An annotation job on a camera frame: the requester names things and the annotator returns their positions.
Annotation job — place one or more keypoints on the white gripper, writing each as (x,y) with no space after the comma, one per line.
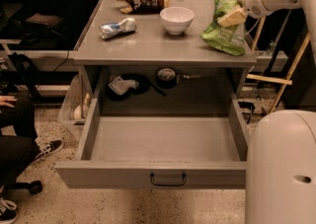
(256,1)

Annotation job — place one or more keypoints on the green rice chip bag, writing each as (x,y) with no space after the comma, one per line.
(227,39)

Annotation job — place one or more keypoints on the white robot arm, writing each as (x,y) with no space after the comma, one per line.
(281,162)

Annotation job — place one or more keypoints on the grey counter cabinet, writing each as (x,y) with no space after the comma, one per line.
(215,77)

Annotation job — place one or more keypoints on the grey open drawer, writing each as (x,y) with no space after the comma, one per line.
(122,151)

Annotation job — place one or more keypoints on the person's hand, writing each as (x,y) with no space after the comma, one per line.
(7,101)

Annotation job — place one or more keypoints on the white bowl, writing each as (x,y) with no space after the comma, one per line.
(176,20)

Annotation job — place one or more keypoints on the black tape roll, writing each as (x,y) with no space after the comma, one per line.
(166,78)

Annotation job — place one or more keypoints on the crushed silver can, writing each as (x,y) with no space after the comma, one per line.
(109,30)

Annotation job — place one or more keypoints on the black pan with paper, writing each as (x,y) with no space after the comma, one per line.
(121,87)

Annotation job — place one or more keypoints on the black white sneaker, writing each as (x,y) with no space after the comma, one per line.
(8,213)
(48,149)

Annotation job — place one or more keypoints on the seated person in black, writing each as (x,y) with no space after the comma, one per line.
(17,152)

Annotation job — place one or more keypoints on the black chair caster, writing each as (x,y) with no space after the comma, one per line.
(33,187)

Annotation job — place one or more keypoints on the wooden stick frame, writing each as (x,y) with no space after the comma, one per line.
(302,41)

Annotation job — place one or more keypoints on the black drawer handle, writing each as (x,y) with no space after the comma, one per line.
(168,181)

